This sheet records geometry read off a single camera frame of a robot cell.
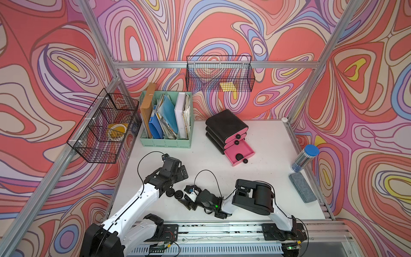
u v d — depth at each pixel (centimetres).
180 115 91
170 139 105
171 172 63
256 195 54
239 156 98
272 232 73
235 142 96
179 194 84
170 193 84
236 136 91
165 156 75
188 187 74
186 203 77
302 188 84
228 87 91
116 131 70
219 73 96
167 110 94
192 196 75
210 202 69
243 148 103
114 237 40
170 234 72
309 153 79
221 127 101
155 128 93
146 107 81
